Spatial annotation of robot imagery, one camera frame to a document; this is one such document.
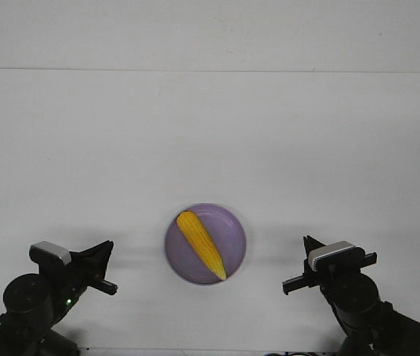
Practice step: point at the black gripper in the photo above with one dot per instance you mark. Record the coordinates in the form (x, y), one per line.
(87, 269)
(328, 268)

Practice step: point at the purple round plate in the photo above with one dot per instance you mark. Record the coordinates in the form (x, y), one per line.
(227, 233)

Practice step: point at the yellow corn cob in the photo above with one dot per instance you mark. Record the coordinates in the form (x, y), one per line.
(202, 243)

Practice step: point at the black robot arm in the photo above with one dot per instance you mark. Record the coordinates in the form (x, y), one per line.
(36, 302)
(371, 326)

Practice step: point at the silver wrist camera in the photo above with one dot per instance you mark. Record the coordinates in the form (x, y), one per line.
(46, 252)
(342, 254)

